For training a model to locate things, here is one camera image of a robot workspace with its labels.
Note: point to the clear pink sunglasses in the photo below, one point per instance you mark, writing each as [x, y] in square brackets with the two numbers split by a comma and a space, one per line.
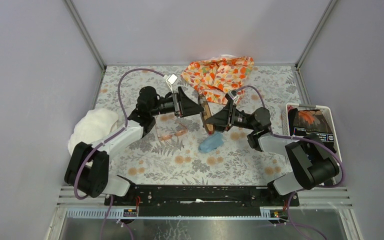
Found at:
[170, 128]

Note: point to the dark clothing in basket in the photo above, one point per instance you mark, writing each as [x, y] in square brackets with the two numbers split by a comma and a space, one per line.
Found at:
[305, 122]

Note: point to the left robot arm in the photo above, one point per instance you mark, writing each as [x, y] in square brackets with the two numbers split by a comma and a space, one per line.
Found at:
[88, 168]

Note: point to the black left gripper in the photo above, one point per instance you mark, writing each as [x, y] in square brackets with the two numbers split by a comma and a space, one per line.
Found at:
[182, 106]

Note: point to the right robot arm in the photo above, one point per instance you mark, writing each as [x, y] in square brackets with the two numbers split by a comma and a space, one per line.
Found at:
[262, 139]

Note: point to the orange floral fabric pouch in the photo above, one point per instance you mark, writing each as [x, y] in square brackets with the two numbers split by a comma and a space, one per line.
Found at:
[214, 78]

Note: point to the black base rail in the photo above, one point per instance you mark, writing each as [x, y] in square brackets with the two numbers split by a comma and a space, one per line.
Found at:
[201, 201]

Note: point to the white perforated plastic basket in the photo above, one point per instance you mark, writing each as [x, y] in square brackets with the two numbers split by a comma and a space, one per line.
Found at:
[312, 165]

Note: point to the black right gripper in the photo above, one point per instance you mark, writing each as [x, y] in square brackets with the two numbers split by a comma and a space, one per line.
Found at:
[225, 118]

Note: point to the light blue cleaning cloth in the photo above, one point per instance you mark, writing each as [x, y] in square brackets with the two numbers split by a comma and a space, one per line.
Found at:
[211, 143]

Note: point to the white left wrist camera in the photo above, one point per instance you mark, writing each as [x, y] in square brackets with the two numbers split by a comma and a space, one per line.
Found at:
[170, 79]

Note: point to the white towel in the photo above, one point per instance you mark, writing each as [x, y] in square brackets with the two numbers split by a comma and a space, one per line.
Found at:
[95, 125]

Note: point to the plaid glasses case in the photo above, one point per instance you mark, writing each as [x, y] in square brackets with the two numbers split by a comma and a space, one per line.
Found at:
[209, 128]

